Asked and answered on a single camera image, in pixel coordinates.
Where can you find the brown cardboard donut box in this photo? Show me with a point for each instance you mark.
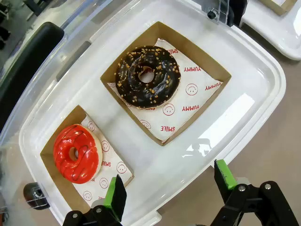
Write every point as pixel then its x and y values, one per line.
pixel 285 7
pixel 192 54
pixel 58 182

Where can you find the red glazed donut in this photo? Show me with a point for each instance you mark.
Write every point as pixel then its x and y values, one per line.
pixel 63 162

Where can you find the chocolate donut with nut crumbs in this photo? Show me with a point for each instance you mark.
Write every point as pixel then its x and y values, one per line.
pixel 131 91

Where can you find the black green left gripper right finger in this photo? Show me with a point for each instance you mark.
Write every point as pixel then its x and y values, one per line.
pixel 223 179

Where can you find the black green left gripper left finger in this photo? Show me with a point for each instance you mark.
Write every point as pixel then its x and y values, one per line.
pixel 115 195

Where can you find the white plastic tray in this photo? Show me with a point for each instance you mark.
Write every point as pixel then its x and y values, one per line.
pixel 270 30
pixel 164 169

